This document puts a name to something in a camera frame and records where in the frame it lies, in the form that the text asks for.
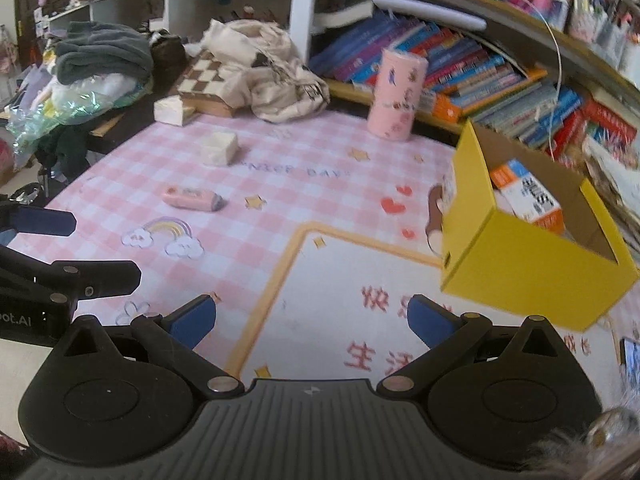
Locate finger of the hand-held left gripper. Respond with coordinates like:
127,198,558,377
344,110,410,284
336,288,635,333
0,195,77,237
0,245,142,312

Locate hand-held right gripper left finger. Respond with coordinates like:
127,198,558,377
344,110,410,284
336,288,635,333
47,294,245,401

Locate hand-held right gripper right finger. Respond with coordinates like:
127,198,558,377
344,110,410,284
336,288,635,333
376,295,576,400

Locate yellow cardboard box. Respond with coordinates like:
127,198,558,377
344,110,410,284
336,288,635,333
440,119,640,332

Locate orange and white medicine box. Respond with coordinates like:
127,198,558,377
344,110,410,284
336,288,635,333
489,159,566,235

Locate small white cube container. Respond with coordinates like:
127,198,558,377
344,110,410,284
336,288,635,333
200,131,239,167

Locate pile of clear plastic bags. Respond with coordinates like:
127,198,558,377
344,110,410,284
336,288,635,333
7,72,151,171

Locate pink eraser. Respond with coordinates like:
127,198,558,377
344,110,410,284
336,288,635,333
161,186,224,211

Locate white tissue box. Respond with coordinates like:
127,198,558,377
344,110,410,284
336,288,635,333
153,95,197,127

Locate pink checked printed tablecloth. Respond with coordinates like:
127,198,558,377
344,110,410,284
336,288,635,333
10,110,640,411

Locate grey towel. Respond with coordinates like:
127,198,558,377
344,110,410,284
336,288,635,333
54,21,154,85

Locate grey fuzzy cloth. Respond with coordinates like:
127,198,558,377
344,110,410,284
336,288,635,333
525,407,640,480

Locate black smartphone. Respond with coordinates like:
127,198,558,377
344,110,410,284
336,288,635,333
620,337,640,386

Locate dark brown bag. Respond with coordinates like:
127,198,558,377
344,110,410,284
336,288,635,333
150,30,188,91

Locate wooden chessboard box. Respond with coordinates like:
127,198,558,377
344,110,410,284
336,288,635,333
177,50,251,118

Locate small orange box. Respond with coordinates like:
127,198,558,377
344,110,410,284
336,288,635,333
420,90,463,123

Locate pink printed canister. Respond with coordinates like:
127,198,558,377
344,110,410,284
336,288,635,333
367,47,429,142

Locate stack of papers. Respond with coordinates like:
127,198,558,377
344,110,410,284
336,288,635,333
582,135,640,256

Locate row of colourful books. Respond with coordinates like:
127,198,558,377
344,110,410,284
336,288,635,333
307,10,583,148

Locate beige tote bag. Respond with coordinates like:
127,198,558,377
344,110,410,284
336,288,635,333
202,19,331,123

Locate red book boxes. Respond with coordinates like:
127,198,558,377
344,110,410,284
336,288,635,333
545,97,638,171

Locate white shelf unit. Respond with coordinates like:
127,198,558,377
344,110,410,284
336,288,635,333
45,0,296,46

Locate wooden bookshelf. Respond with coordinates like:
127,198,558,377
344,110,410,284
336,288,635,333
290,0,640,161

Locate thick black-covered book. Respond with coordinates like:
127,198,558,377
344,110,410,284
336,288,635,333
312,2,376,28

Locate row of pen holders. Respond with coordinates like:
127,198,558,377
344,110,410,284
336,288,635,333
570,0,640,76

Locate white cable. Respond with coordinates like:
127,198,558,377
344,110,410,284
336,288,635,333
505,0,564,161

